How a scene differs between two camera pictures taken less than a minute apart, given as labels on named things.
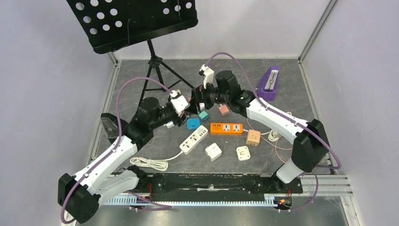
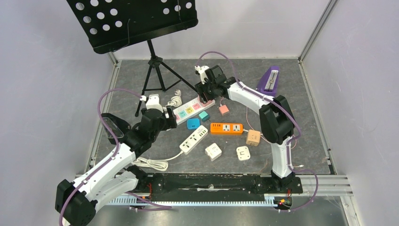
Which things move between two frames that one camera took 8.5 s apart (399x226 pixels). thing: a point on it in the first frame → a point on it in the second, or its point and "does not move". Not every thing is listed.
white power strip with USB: [188, 145] does not move
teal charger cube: [203, 116] does not move
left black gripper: [179, 121] → [170, 123]
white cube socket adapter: [213, 151] does not move
